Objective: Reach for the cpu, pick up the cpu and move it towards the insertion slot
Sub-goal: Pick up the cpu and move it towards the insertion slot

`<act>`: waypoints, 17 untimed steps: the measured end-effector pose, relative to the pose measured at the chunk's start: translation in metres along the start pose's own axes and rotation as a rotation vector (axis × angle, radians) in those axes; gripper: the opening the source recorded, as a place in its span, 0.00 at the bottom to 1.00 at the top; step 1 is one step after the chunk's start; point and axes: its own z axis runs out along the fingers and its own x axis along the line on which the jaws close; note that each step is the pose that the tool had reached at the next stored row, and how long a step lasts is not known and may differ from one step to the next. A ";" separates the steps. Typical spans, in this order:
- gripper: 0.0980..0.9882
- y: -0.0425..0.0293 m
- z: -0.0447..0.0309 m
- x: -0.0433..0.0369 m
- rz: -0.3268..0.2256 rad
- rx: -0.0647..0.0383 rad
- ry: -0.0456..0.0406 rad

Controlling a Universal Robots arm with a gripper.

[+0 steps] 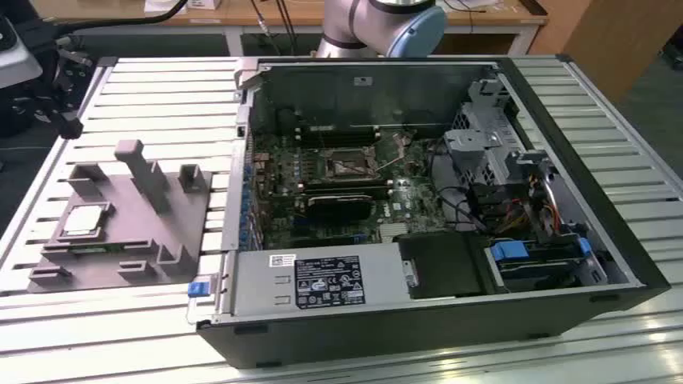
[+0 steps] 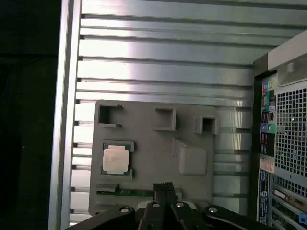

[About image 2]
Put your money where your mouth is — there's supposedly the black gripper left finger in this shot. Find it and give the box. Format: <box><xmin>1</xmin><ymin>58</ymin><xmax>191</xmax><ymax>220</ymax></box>
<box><xmin>69</xmin><ymin>183</ymin><xmax>168</xmax><ymax>230</ymax></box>

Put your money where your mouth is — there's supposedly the black open PC case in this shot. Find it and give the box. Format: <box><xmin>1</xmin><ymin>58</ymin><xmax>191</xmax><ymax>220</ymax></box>
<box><xmin>251</xmin><ymin>28</ymin><xmax>307</xmax><ymax>230</ymax></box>

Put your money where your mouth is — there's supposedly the green RAM stick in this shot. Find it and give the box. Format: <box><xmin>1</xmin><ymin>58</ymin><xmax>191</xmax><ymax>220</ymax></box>
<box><xmin>97</xmin><ymin>188</ymin><xmax>183</xmax><ymax>198</ymax></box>

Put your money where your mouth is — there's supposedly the silver square CPU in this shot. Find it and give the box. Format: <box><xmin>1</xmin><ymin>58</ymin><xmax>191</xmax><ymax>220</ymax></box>
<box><xmin>101</xmin><ymin>141</ymin><xmax>134</xmax><ymax>176</ymax></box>

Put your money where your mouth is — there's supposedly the grey plastic parts rack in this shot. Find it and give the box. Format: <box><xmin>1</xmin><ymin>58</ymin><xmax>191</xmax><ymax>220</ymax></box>
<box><xmin>88</xmin><ymin>99</ymin><xmax>219</xmax><ymax>216</ymax></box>

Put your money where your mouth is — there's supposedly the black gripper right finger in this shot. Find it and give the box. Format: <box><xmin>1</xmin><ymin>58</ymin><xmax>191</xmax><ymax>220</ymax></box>
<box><xmin>165</xmin><ymin>183</ymin><xmax>274</xmax><ymax>230</ymax></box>

